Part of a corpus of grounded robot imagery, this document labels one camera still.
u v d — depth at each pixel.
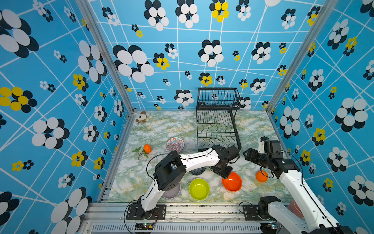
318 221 0.39
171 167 0.54
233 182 0.82
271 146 0.60
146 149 0.93
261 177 0.78
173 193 0.77
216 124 1.08
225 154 0.67
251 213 0.73
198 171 0.87
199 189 0.81
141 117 1.12
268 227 0.69
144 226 0.72
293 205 0.48
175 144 0.99
